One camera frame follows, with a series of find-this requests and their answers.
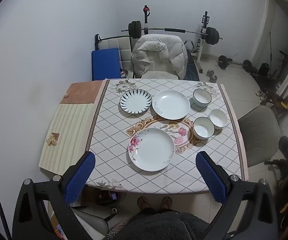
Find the small white bowl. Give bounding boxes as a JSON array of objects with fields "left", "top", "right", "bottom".
[
  {"left": 208, "top": 108, "right": 228, "bottom": 130},
  {"left": 193, "top": 117, "right": 215, "bottom": 139}
]

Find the checked floral tablecloth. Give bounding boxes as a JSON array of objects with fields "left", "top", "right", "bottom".
[{"left": 85, "top": 79, "right": 250, "bottom": 195}]

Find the person's right foot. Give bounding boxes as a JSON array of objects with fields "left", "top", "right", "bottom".
[{"left": 160, "top": 196, "right": 173, "bottom": 211}]

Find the beige quilted chair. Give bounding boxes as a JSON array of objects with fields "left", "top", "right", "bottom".
[{"left": 95, "top": 33, "right": 134, "bottom": 79}]

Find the person's left foot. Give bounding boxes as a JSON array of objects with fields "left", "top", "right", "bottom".
[{"left": 137, "top": 196, "right": 150, "bottom": 211}]

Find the barbell with black plates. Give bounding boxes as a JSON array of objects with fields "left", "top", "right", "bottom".
[{"left": 121, "top": 20, "right": 223, "bottom": 46}]

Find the person's foot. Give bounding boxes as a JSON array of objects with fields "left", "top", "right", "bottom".
[
  {"left": 160, "top": 196, "right": 173, "bottom": 211},
  {"left": 137, "top": 196, "right": 150, "bottom": 211}
]

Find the white puffer jacket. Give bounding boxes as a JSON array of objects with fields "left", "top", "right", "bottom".
[{"left": 131, "top": 34, "right": 188, "bottom": 79}]

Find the plain white deep plate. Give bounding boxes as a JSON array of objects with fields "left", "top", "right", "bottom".
[{"left": 152, "top": 89, "right": 191, "bottom": 120}]

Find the black exercise machine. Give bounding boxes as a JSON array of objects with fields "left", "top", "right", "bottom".
[{"left": 251, "top": 31, "right": 288, "bottom": 100}]

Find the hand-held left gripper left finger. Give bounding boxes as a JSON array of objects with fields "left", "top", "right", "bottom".
[{"left": 12, "top": 151, "right": 96, "bottom": 240}]

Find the short black barbell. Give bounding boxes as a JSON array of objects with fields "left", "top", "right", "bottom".
[{"left": 217, "top": 55, "right": 253, "bottom": 73}]

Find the pink floral white plate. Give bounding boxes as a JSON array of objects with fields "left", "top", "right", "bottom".
[{"left": 128, "top": 128, "right": 176, "bottom": 172}]

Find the dark-rimmed white bowl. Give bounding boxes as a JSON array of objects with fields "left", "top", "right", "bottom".
[{"left": 192, "top": 88, "right": 212, "bottom": 107}]

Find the person's dark fleece clothing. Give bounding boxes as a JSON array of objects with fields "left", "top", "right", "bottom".
[{"left": 113, "top": 209, "right": 216, "bottom": 240}]

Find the grey seat chair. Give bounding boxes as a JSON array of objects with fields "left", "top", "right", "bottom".
[{"left": 237, "top": 105, "right": 283, "bottom": 168}]

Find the blue striped plate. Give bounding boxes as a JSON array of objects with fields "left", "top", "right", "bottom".
[{"left": 120, "top": 89, "right": 153, "bottom": 115}]

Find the blue foam pad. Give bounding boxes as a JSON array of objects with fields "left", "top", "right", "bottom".
[{"left": 91, "top": 48, "right": 122, "bottom": 81}]

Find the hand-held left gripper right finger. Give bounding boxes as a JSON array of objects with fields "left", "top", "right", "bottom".
[{"left": 195, "top": 151, "right": 279, "bottom": 240}]

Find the grey stool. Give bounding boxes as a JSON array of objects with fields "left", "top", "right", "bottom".
[{"left": 70, "top": 204, "right": 120, "bottom": 240}]

